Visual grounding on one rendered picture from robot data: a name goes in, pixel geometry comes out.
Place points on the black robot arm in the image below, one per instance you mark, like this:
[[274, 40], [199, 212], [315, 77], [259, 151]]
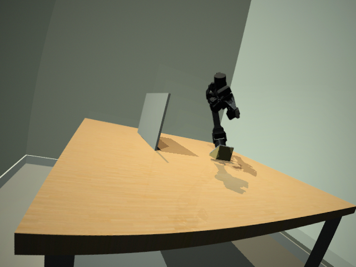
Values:
[[215, 106]]

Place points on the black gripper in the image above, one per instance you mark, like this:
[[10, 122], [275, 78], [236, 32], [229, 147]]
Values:
[[228, 102]]

